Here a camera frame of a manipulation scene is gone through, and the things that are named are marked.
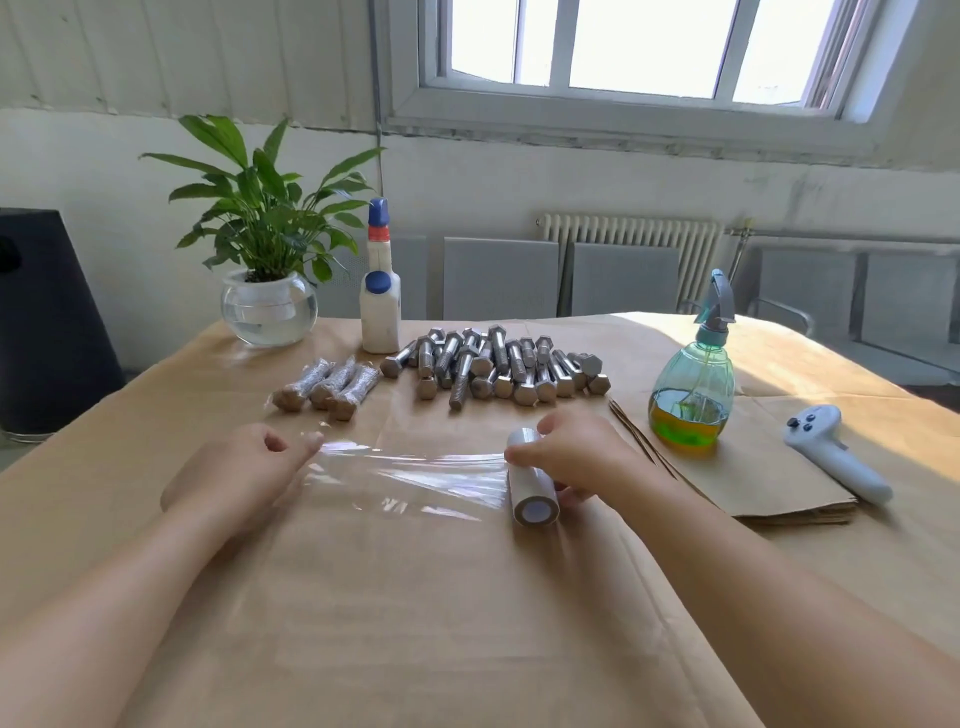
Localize clear film sheet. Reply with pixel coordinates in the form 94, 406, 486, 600
297, 438, 519, 524

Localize large brown paper table cover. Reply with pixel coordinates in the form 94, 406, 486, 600
0, 312, 960, 728

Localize green spray bottle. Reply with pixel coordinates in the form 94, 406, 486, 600
648, 268, 738, 452

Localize grey chair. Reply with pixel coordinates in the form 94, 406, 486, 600
862, 252, 960, 369
318, 235, 429, 320
570, 243, 684, 317
750, 247, 864, 339
442, 237, 561, 321

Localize stack of brown paper sheets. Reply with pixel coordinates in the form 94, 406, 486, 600
607, 393, 860, 527

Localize person's left hand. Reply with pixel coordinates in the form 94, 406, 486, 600
160, 421, 326, 524

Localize pile of steel bolts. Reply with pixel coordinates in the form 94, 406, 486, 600
379, 325, 612, 411

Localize person's right forearm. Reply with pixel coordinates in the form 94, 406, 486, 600
615, 462, 960, 728

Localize person's right hand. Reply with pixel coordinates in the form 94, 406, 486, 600
504, 408, 659, 512

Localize white vertical blind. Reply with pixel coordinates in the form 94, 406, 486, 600
0, 0, 384, 132

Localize person's left forearm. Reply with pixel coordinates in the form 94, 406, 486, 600
0, 495, 234, 728

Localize white framed window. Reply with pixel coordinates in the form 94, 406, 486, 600
375, 0, 939, 164

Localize white cling film roll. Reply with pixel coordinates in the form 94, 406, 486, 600
505, 426, 561, 527

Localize black trash bin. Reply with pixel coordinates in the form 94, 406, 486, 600
0, 208, 126, 441

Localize green leafy plant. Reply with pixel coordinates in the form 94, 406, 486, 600
141, 115, 386, 285

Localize white handheld controller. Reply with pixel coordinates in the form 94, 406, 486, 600
784, 405, 896, 507

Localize round glass vase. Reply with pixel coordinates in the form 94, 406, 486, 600
220, 271, 320, 350

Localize white glue bottle blue cap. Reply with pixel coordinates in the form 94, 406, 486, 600
360, 198, 404, 356

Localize white radiator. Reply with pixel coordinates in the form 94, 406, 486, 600
537, 213, 725, 314

